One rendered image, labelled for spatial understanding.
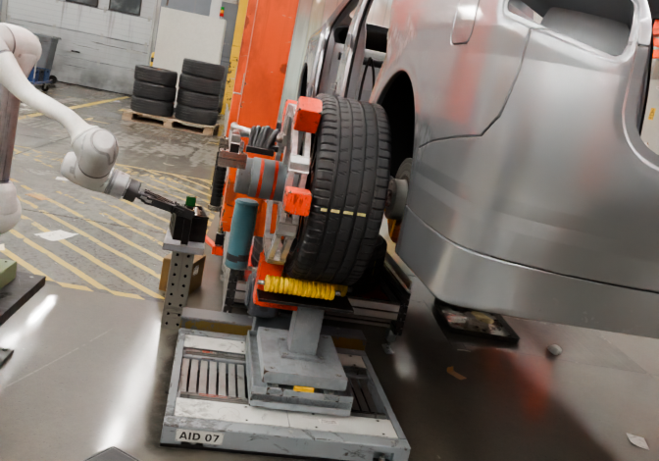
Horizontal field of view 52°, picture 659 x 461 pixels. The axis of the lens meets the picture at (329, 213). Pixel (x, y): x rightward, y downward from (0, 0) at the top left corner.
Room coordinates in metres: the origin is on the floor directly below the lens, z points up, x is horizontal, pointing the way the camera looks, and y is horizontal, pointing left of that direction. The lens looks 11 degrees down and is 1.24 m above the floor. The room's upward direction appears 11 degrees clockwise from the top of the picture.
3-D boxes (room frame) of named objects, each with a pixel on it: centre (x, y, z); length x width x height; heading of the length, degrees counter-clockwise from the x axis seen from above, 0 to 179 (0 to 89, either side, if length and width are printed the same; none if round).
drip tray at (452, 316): (3.86, -0.97, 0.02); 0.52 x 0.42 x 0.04; 5
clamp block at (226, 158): (2.17, 0.34, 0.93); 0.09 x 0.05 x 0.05; 101
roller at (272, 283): (2.27, 0.05, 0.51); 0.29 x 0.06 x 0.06; 101
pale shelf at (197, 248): (2.92, 0.61, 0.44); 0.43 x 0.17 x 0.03; 11
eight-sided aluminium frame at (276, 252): (2.37, 0.17, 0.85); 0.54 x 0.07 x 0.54; 11
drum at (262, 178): (2.36, 0.24, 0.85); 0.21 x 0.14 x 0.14; 101
